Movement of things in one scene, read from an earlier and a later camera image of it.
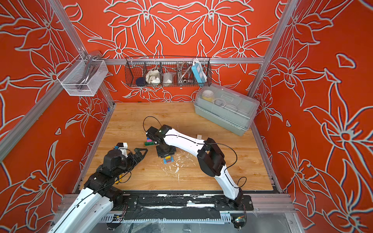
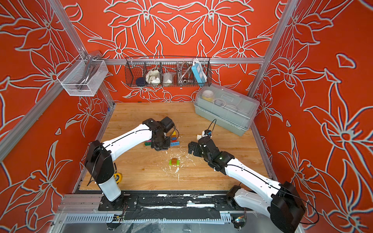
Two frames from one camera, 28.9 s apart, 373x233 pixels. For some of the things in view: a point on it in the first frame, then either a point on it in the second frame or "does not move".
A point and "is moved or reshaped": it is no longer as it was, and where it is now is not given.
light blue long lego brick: (166, 161) is moved or reshaped
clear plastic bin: (84, 78) does not move
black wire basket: (158, 71) does not move
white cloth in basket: (153, 76) does not move
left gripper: (138, 156) to (156, 146)
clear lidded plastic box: (227, 108) does not move
